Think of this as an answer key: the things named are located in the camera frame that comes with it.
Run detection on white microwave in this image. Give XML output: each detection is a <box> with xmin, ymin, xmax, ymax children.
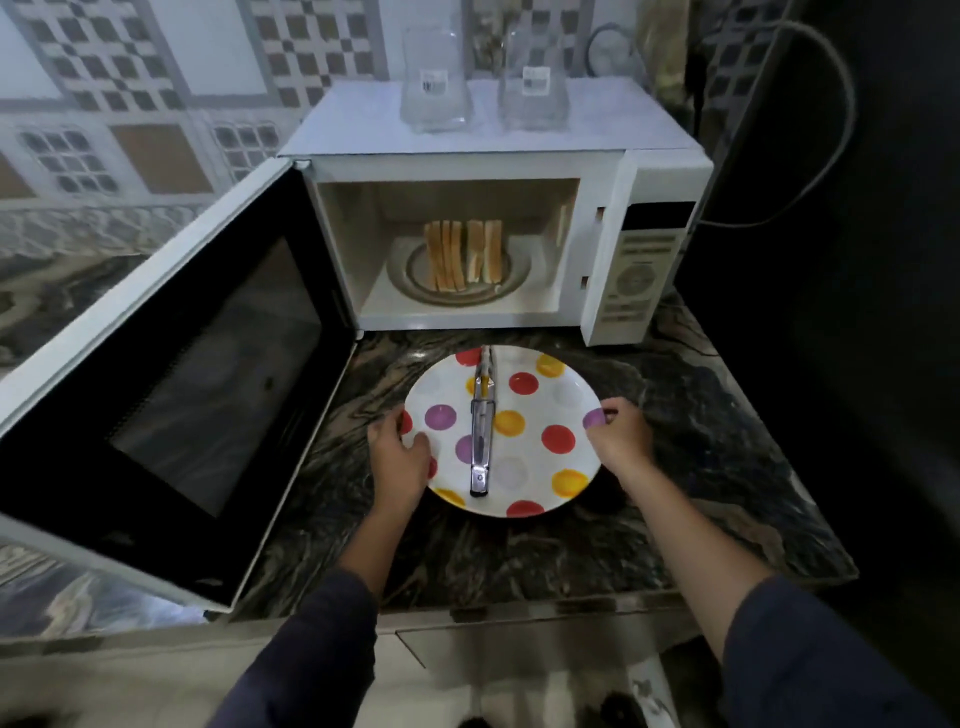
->
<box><xmin>0</xmin><ymin>74</ymin><xmax>715</xmax><ymax>613</ymax></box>

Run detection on metal tongs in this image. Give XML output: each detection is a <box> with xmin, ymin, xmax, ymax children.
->
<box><xmin>468</xmin><ymin>344</ymin><xmax>499</xmax><ymax>498</ymax></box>

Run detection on polka dot plate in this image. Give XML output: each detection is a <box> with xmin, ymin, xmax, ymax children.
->
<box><xmin>401</xmin><ymin>344</ymin><xmax>607</xmax><ymax>520</ymax></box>

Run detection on person's right forearm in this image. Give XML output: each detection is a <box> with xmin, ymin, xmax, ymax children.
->
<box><xmin>618</xmin><ymin>464</ymin><xmax>954</xmax><ymax>728</ymax></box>

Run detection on white plastic bag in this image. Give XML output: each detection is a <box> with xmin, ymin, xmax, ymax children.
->
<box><xmin>631</xmin><ymin>674</ymin><xmax>678</xmax><ymax>728</ymax></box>

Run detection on person's left hand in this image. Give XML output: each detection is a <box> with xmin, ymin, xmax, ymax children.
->
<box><xmin>367</xmin><ymin>407</ymin><xmax>433</xmax><ymax>520</ymax></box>

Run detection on person's left forearm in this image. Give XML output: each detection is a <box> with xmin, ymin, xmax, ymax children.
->
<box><xmin>206</xmin><ymin>506</ymin><xmax>410</xmax><ymax>728</ymax></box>

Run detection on person's right hand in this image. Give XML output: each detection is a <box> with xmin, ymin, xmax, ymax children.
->
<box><xmin>584</xmin><ymin>397</ymin><xmax>656</xmax><ymax>487</ymax></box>

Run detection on thin grey cable loop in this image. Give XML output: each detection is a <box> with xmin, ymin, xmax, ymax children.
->
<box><xmin>584</xmin><ymin>22</ymin><xmax>648</xmax><ymax>82</ymax></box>

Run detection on silver refrigerator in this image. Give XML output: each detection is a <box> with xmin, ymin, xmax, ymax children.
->
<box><xmin>671</xmin><ymin>0</ymin><xmax>960</xmax><ymax>728</ymax></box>

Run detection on light lower kitchen cabinet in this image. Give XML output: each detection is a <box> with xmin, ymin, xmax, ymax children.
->
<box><xmin>0</xmin><ymin>599</ymin><xmax>700</xmax><ymax>728</ymax></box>

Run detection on crumpled clear plastic wrap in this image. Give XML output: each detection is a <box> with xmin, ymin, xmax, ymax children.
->
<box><xmin>472</xmin><ymin>0</ymin><xmax>520</xmax><ymax>76</ymax></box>

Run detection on beige power strip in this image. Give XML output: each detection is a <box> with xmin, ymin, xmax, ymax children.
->
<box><xmin>637</xmin><ymin>0</ymin><xmax>693</xmax><ymax>114</ymax></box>

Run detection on grey power cable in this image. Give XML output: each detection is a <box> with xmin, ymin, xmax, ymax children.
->
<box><xmin>697</xmin><ymin>18</ymin><xmax>859</xmax><ymax>230</ymax></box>

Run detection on clear plastic container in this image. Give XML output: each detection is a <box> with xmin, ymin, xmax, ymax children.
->
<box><xmin>498</xmin><ymin>26</ymin><xmax>571</xmax><ymax>133</ymax></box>
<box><xmin>399</xmin><ymin>26</ymin><xmax>475</xmax><ymax>135</ymax></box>

